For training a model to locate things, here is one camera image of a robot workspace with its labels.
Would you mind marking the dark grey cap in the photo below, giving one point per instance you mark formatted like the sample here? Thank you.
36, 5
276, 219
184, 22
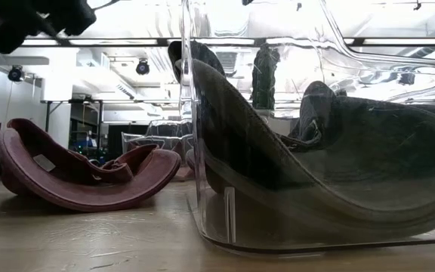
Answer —
353, 158
202, 56

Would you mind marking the black-legged background table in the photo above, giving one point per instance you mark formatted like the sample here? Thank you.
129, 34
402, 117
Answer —
74, 101

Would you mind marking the clear plastic bin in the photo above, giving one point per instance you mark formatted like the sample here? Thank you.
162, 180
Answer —
164, 130
217, 226

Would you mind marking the black metal rig frame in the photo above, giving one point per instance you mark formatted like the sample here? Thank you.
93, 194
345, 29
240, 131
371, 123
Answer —
164, 42

